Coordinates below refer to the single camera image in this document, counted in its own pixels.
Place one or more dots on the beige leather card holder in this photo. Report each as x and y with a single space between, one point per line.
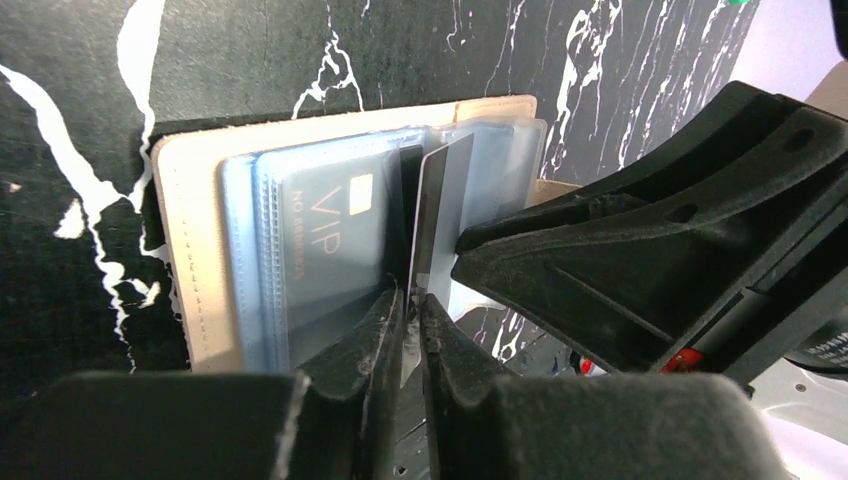
185 167

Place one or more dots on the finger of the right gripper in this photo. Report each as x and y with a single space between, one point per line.
721 250

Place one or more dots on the dark grey card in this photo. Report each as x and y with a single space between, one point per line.
440 198

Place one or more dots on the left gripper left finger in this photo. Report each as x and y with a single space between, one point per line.
331 419

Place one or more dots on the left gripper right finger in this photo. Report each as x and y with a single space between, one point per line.
486 422

